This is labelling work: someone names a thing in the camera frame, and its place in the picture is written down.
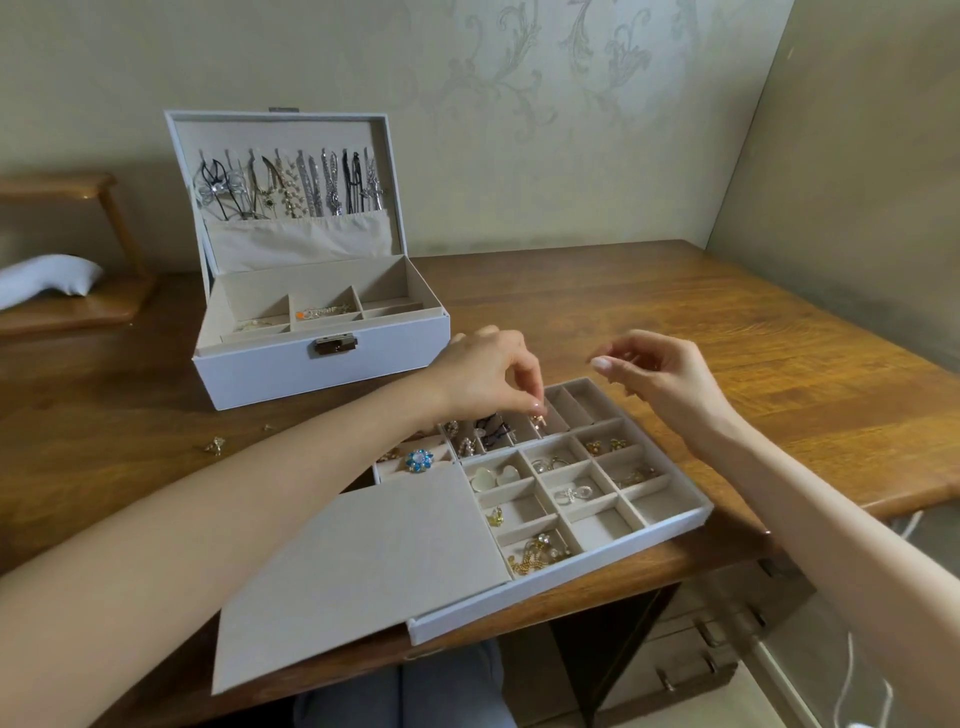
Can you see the person's right thumb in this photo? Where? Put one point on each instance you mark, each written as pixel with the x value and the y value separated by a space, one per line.
pixel 611 365

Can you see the person's left hand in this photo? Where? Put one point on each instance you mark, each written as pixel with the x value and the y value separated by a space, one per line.
pixel 480 375

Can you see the person's left thumb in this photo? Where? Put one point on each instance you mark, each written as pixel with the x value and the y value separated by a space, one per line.
pixel 520 399

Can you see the person's right hand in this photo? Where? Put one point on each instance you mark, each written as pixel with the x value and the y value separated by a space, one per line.
pixel 675 382

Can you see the small gold jewelry piece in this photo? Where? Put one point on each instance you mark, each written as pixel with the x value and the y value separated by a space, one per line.
pixel 214 445

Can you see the white cushion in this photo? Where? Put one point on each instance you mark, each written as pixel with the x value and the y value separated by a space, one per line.
pixel 45 279

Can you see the wooden chair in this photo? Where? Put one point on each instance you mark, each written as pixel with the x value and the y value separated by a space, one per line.
pixel 112 225

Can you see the person's right forearm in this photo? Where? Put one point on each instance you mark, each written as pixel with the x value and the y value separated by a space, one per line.
pixel 840 540

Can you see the pearl jewelry piece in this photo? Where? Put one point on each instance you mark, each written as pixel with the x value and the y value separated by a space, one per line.
pixel 255 325

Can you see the beige velvet tray cover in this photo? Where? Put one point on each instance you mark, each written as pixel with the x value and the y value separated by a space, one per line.
pixel 360 570

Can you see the wooden drawer cabinet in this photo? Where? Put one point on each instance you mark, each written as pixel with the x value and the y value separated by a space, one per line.
pixel 690 645

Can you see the white compartment jewelry tray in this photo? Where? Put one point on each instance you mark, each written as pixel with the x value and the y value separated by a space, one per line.
pixel 660 517

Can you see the yellow gem earring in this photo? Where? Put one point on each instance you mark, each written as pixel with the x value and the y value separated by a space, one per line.
pixel 496 517

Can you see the person's left forearm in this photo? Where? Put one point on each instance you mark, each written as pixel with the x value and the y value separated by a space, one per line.
pixel 187 540

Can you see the blue flower brooch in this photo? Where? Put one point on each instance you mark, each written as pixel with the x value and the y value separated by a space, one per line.
pixel 420 460

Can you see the white shell earrings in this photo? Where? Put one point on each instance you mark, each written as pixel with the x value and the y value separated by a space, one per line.
pixel 495 477

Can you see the small gold earring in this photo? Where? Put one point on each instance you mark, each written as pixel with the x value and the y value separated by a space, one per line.
pixel 538 420

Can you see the person's legs in jeans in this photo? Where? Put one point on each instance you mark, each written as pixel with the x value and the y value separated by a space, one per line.
pixel 405 694

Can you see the white open jewelry box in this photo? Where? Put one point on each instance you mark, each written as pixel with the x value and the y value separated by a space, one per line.
pixel 270 371

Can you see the thin silver rings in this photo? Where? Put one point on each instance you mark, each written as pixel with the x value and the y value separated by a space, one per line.
pixel 553 465

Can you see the gold stud earrings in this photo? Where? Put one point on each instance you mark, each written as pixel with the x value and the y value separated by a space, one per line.
pixel 604 446

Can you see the silver crystal pendant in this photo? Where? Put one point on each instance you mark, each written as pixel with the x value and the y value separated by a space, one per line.
pixel 572 494

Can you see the black hair accessory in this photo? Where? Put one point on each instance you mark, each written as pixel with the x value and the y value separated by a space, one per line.
pixel 491 435

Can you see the pile of gold jewelry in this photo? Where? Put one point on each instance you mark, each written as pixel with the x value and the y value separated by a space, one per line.
pixel 540 555

